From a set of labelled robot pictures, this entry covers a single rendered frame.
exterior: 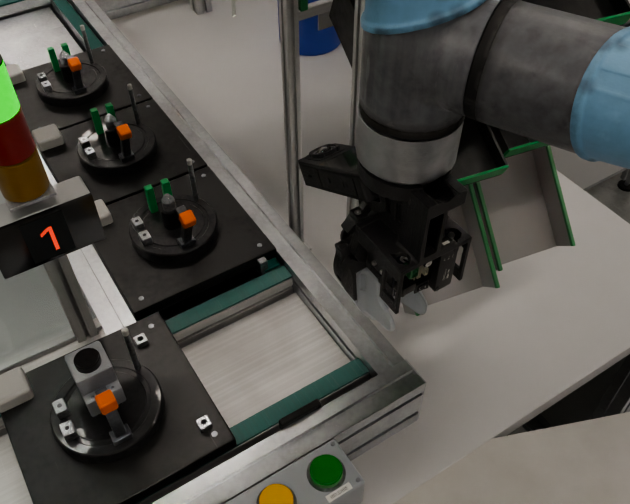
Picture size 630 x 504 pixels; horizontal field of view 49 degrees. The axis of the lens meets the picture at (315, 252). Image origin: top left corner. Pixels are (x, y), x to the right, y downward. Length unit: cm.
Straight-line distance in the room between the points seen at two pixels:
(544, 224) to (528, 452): 34
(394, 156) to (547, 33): 13
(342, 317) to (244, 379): 17
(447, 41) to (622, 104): 10
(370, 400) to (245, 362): 20
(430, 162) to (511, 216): 60
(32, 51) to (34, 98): 29
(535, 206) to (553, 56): 70
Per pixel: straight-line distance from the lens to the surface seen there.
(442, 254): 54
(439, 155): 48
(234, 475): 89
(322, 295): 103
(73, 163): 131
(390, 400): 93
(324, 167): 58
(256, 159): 142
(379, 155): 48
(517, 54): 41
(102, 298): 108
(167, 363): 97
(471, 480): 101
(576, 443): 107
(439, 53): 42
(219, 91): 162
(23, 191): 78
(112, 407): 83
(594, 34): 42
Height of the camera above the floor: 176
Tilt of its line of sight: 47 degrees down
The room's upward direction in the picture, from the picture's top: straight up
